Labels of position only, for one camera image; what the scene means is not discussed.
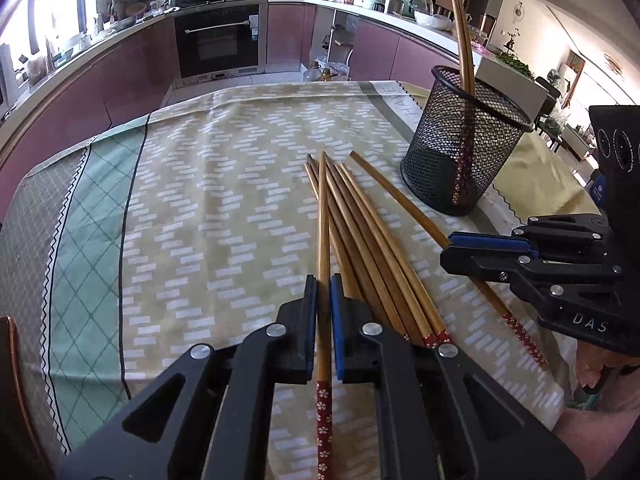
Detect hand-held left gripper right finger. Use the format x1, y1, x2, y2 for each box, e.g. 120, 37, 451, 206
330, 274, 586, 480

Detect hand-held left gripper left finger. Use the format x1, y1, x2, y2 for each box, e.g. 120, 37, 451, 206
59, 274, 321, 480

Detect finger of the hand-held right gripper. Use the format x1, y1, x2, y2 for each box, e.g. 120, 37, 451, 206
447, 214, 611, 262
439, 245, 624, 312

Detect bunch of wooden chopsticks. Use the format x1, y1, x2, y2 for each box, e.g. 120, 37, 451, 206
303, 155, 453, 350

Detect black mesh utensil holder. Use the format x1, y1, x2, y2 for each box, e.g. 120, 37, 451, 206
401, 64, 535, 217

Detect person's right hand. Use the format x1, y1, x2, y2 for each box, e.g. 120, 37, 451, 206
574, 335, 626, 397

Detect yellow cloth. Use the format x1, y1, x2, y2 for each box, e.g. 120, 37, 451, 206
480, 130, 602, 222

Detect dark dining chair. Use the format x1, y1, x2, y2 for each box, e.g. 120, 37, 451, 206
534, 75, 564, 132

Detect white box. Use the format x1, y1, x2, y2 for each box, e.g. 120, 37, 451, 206
474, 51, 549, 132

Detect green potted plant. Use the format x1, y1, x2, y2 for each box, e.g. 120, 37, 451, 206
495, 52, 535, 80

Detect patterned beige green tablecloth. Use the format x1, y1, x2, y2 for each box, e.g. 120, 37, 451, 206
0, 80, 601, 480

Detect person's pink clothing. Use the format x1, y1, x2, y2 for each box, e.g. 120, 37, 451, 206
551, 400, 640, 480

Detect glass bowl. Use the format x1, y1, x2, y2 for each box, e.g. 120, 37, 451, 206
413, 10, 454, 30

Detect brown wooden chair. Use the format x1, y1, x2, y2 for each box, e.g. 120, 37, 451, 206
0, 315, 47, 480

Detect purple kitchen cabinets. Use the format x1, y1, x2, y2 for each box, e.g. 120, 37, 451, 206
0, 2, 453, 221

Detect black built-in oven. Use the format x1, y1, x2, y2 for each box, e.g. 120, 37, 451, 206
173, 4, 268, 81

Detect kitchen window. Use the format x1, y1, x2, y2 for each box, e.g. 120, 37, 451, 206
0, 0, 103, 56

